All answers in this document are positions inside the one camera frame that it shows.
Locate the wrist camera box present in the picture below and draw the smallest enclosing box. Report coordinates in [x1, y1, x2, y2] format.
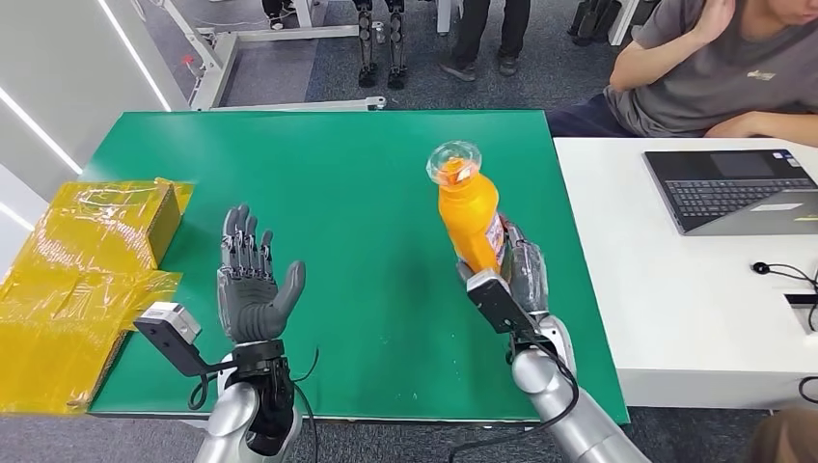
[465, 268, 541, 337]
[132, 302, 212, 378]

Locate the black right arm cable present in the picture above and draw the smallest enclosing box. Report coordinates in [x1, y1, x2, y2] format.
[446, 339, 581, 463]

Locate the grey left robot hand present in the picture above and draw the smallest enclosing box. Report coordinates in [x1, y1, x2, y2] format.
[215, 203, 308, 346]

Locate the dark grey laptop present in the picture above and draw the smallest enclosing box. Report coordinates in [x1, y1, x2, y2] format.
[643, 148, 818, 237]

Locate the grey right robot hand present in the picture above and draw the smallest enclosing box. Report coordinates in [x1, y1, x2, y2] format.
[454, 217, 551, 317]

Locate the person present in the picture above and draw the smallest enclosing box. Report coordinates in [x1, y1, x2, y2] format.
[260, 0, 302, 32]
[437, 0, 532, 83]
[546, 0, 818, 149]
[748, 407, 818, 463]

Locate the orange bottle with clear cap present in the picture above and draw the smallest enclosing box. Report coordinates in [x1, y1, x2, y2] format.
[425, 140, 509, 276]

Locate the black cable with round plug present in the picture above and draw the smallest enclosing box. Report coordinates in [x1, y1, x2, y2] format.
[751, 260, 818, 334]

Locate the white wall light strip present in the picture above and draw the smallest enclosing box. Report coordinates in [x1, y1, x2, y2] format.
[0, 203, 35, 232]
[0, 86, 84, 176]

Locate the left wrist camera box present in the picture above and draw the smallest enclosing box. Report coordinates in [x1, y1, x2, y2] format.
[132, 302, 212, 378]

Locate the silver black humanoid robot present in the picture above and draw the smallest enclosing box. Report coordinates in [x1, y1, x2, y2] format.
[353, 0, 410, 91]

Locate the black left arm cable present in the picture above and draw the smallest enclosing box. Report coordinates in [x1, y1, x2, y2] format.
[290, 346, 321, 463]

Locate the yellow taped flat cardboard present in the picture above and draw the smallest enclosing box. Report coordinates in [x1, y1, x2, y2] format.
[0, 255, 183, 417]

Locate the white table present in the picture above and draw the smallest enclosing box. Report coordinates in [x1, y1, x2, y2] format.
[552, 135, 818, 410]

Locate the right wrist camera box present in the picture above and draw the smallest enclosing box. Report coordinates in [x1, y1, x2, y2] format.
[465, 268, 541, 337]

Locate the white gantry frame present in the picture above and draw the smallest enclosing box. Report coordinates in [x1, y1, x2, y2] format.
[130, 0, 388, 113]

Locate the black equipment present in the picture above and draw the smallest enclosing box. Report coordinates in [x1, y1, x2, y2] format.
[567, 0, 624, 48]

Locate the white furniture leg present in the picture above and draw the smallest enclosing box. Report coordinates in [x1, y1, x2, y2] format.
[436, 0, 463, 35]
[607, 0, 641, 47]

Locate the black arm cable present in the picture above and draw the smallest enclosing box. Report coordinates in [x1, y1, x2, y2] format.
[290, 346, 321, 463]
[446, 339, 581, 463]

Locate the yellow taped cardboard box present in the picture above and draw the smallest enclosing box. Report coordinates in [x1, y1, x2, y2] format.
[28, 178, 196, 273]

